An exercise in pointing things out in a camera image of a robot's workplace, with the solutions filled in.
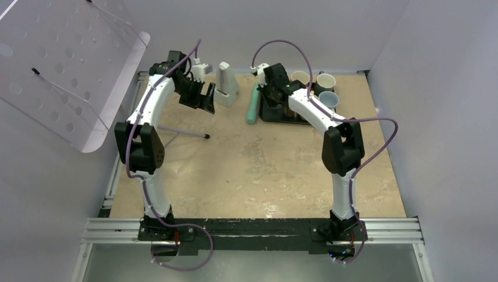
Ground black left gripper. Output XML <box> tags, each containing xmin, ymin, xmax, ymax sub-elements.
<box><xmin>175</xmin><ymin>77</ymin><xmax>215</xmax><ymax>114</ymax></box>

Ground dark teal hexagonal mug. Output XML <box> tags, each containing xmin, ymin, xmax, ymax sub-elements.
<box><xmin>312</xmin><ymin>71</ymin><xmax>337</xmax><ymax>97</ymax></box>

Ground grey-blue mug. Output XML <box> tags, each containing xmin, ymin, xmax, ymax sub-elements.
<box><xmin>318</xmin><ymin>91</ymin><xmax>340</xmax><ymax>112</ymax></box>

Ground pink mug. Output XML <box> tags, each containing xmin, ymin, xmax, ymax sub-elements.
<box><xmin>290</xmin><ymin>70</ymin><xmax>310</xmax><ymax>86</ymax></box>

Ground brown mug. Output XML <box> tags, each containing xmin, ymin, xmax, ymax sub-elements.
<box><xmin>284</xmin><ymin>107</ymin><xmax>297</xmax><ymax>119</ymax></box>

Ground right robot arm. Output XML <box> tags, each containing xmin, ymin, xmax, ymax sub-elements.
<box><xmin>251</xmin><ymin>63</ymin><xmax>365</xmax><ymax>241</ymax></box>

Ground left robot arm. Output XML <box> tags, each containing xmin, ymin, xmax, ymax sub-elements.
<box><xmin>114</xmin><ymin>51</ymin><xmax>215</xmax><ymax>242</ymax></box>

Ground black plastic tray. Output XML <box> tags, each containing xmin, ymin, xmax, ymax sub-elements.
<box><xmin>260</xmin><ymin>80</ymin><xmax>340</xmax><ymax>133</ymax></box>

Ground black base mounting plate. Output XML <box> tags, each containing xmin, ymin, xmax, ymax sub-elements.
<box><xmin>137</xmin><ymin>217</ymin><xmax>367</xmax><ymax>257</ymax></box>

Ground clear perforated acrylic panel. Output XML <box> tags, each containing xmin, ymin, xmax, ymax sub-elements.
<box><xmin>1</xmin><ymin>0</ymin><xmax>150</xmax><ymax>153</ymax></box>

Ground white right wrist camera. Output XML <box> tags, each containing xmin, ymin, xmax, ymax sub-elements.
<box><xmin>250</xmin><ymin>63</ymin><xmax>269</xmax><ymax>87</ymax></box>

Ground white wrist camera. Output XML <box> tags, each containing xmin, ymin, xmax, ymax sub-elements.
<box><xmin>191</xmin><ymin>58</ymin><xmax>213</xmax><ymax>82</ymax></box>
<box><xmin>250</xmin><ymin>63</ymin><xmax>269</xmax><ymax>87</ymax></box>

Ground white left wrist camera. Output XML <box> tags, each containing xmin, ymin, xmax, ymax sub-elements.
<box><xmin>191</xmin><ymin>58</ymin><xmax>213</xmax><ymax>82</ymax></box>

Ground small camera tripod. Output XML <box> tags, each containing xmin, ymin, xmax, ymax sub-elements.
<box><xmin>157</xmin><ymin>125</ymin><xmax>210</xmax><ymax>148</ymax></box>

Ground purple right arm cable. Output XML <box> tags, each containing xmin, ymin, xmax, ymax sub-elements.
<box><xmin>251</xmin><ymin>39</ymin><xmax>399</xmax><ymax>266</ymax></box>

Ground aluminium frame rail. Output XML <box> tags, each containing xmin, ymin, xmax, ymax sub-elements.
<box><xmin>70</xmin><ymin>70</ymin><xmax>435</xmax><ymax>282</ymax></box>

